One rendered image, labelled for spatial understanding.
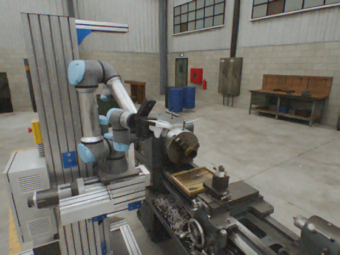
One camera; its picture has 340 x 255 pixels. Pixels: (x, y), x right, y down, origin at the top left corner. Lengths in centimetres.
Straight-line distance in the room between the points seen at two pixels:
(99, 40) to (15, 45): 351
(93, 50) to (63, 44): 1062
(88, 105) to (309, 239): 117
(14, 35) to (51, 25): 1023
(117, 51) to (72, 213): 1146
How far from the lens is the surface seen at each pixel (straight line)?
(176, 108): 843
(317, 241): 118
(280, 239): 150
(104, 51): 1215
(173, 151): 187
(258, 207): 161
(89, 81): 115
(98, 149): 123
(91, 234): 180
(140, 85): 1032
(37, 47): 138
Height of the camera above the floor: 179
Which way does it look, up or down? 17 degrees down
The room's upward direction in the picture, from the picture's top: straight up
